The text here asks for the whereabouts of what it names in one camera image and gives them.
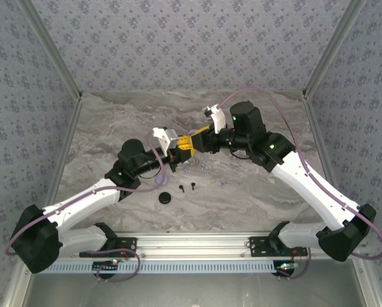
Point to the small black controller board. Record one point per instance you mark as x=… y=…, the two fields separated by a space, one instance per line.
x=106 y=267
x=286 y=268

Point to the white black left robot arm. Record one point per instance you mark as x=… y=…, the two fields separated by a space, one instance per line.
x=82 y=204

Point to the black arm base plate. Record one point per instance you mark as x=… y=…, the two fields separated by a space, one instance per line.
x=261 y=246
x=126 y=246

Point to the aluminium front beam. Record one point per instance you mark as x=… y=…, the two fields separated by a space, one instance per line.
x=190 y=246

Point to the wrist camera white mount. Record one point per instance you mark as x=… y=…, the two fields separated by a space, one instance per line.
x=170 y=137
x=217 y=118

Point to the black earbud charging case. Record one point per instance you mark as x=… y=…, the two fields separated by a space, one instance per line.
x=165 y=198

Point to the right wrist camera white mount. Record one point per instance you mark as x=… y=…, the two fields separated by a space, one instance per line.
x=217 y=118

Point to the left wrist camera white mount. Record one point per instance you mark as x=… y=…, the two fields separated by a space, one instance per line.
x=170 y=137

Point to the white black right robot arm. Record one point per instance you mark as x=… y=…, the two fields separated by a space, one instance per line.
x=322 y=198

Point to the aluminium side rail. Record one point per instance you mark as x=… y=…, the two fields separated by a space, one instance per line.
x=62 y=160
x=321 y=144

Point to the aluminium corner post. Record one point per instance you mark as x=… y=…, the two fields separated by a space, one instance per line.
x=52 y=48
x=334 y=48

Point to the brushed metal panel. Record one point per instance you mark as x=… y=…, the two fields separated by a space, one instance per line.
x=190 y=291

